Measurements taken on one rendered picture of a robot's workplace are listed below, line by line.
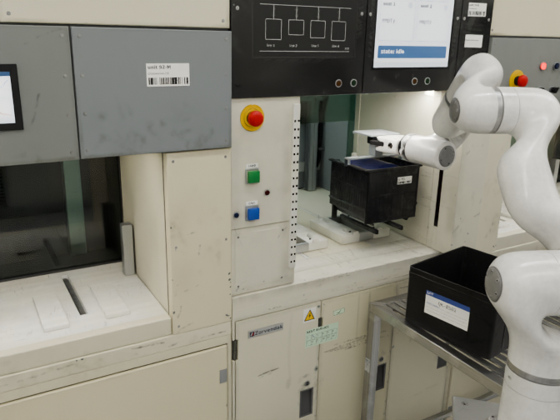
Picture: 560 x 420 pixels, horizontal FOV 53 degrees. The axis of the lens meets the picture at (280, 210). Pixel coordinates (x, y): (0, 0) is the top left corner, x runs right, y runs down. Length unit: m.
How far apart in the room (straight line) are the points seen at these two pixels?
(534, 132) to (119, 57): 0.88
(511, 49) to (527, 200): 0.91
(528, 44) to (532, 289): 1.15
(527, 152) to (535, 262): 0.24
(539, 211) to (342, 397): 1.03
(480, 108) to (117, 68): 0.77
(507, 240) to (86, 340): 1.49
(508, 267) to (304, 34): 0.77
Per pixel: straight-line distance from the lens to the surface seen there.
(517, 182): 1.19
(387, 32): 1.65
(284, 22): 1.46
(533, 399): 1.21
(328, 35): 1.54
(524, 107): 1.29
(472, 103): 1.25
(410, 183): 1.91
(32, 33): 1.27
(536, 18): 2.12
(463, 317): 1.59
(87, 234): 1.84
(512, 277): 1.08
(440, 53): 1.79
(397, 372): 2.07
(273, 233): 1.55
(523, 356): 1.18
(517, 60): 2.04
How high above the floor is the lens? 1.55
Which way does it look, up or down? 17 degrees down
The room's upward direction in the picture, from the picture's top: 1 degrees clockwise
